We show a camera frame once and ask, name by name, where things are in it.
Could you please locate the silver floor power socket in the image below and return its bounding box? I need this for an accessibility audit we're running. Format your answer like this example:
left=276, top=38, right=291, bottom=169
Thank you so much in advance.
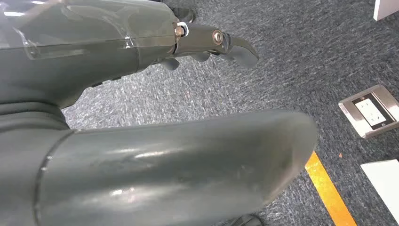
left=338, top=84, right=399, bottom=139

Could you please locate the white furniture panel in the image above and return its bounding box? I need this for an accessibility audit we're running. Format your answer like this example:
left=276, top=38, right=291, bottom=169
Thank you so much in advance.
left=373, top=0, right=399, bottom=22
left=360, top=159, right=399, bottom=223

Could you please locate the yellow floor tape strip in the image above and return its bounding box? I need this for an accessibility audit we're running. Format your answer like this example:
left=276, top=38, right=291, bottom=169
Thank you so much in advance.
left=304, top=151, right=358, bottom=226

